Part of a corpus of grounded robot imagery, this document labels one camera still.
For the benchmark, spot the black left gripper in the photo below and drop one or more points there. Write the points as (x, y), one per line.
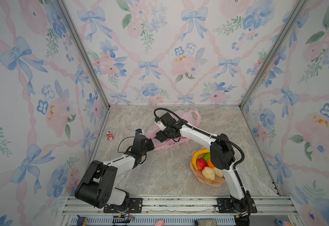
(149, 141)

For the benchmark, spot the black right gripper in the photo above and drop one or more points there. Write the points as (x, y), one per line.
(159, 136)

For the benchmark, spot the fake yellow banana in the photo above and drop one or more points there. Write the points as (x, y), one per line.
(196, 154)

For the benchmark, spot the fake green round fruit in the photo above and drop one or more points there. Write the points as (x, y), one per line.
(206, 157)

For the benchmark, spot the fake orange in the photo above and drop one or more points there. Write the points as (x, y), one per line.
(209, 163)

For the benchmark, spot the fake beige pear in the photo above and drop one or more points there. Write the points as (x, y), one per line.
(218, 172)

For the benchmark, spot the peach scalloped plastic bowl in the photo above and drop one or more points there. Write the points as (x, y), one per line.
(216, 182)

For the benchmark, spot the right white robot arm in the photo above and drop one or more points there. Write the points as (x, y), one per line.
(225, 154)

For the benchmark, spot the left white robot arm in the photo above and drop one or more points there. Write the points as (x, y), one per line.
(97, 184)

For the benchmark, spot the small red white figurine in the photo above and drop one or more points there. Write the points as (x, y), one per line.
(109, 136)

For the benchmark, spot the pink toy at front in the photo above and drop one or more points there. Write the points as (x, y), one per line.
(160, 223)

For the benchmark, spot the grey box at front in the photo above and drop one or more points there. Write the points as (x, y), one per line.
(206, 222)

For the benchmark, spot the purple toy at front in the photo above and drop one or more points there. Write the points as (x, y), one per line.
(81, 221)

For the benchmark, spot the colourful toy front right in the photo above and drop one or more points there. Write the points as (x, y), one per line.
(283, 222)

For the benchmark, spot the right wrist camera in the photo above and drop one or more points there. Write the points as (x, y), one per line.
(159, 123)

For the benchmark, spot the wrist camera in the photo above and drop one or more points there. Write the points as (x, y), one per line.
(139, 132)
(159, 123)

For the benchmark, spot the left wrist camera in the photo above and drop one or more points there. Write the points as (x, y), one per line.
(139, 132)

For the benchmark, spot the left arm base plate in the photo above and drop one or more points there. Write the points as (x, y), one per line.
(132, 205)

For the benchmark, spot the left aluminium corner post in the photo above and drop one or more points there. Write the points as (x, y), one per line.
(62, 8)

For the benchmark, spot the aluminium corner post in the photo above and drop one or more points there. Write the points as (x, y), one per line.
(284, 32)
(62, 8)

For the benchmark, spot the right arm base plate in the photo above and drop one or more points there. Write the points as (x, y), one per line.
(226, 205)

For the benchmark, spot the aluminium rail frame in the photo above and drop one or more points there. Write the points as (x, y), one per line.
(182, 211)

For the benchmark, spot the right aluminium corner post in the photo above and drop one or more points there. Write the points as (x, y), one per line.
(284, 32)

